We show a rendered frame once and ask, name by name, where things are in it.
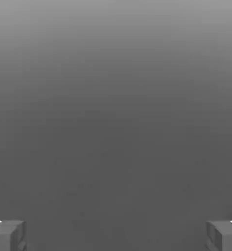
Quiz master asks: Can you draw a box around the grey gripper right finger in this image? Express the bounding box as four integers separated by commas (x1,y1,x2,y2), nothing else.
205,219,232,251

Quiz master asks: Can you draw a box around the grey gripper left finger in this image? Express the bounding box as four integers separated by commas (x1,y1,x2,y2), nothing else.
0,219,28,251

